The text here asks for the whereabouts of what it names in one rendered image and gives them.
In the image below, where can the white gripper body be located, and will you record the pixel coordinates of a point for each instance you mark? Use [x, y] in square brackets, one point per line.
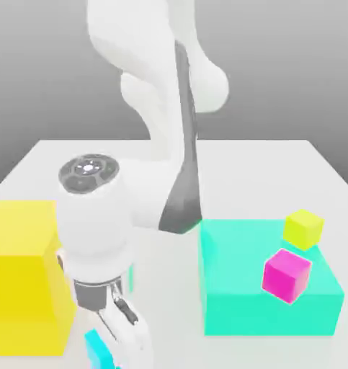
[133, 343]

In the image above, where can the small cyan cube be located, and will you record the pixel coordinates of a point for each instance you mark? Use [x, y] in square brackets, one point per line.
[96, 350]

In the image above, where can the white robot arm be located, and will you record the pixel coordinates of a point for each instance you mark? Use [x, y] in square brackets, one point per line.
[95, 230]

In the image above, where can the small magenta cube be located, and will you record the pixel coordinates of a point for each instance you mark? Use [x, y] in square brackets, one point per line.
[286, 276]

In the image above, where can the small yellow-green cube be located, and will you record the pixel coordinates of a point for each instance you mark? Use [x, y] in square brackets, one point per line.
[303, 229]

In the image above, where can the large teal box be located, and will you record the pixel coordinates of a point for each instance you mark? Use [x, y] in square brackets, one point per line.
[234, 274]

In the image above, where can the large yellow box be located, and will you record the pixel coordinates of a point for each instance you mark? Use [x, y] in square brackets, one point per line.
[21, 288]

